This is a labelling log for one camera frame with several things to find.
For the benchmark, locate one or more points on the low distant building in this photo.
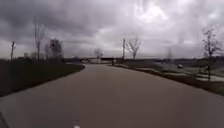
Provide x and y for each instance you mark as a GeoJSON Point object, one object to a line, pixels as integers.
{"type": "Point", "coordinates": [96, 60]}

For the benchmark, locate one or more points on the pole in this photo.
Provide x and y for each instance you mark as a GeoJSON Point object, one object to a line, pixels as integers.
{"type": "Point", "coordinates": [123, 50]}

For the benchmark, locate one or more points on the distant bare tree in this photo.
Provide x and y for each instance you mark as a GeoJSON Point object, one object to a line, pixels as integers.
{"type": "Point", "coordinates": [98, 52]}

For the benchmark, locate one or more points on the bare forked tree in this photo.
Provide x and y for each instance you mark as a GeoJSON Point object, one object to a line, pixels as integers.
{"type": "Point", "coordinates": [134, 47]}

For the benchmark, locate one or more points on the grey paved path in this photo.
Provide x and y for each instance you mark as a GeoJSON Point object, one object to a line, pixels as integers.
{"type": "Point", "coordinates": [110, 96]}

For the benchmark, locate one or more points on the robot's own part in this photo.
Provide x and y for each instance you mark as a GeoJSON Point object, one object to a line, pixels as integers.
{"type": "Point", "coordinates": [76, 126]}

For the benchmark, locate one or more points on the grass verge with pale patches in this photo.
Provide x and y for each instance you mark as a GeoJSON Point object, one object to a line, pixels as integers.
{"type": "Point", "coordinates": [186, 77]}

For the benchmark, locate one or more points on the tall bare tree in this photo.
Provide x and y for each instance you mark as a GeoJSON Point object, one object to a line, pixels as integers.
{"type": "Point", "coordinates": [38, 43]}

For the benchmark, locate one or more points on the dark grass field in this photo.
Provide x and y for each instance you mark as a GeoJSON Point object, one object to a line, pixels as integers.
{"type": "Point", "coordinates": [30, 73]}

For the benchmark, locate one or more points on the pale side path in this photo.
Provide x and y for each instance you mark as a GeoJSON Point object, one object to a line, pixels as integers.
{"type": "Point", "coordinates": [208, 78]}

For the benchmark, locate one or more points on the thin young tree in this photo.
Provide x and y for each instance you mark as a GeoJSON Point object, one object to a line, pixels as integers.
{"type": "Point", "coordinates": [209, 50]}

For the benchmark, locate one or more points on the small bare tree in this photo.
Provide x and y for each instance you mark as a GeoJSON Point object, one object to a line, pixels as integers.
{"type": "Point", "coordinates": [12, 50]}

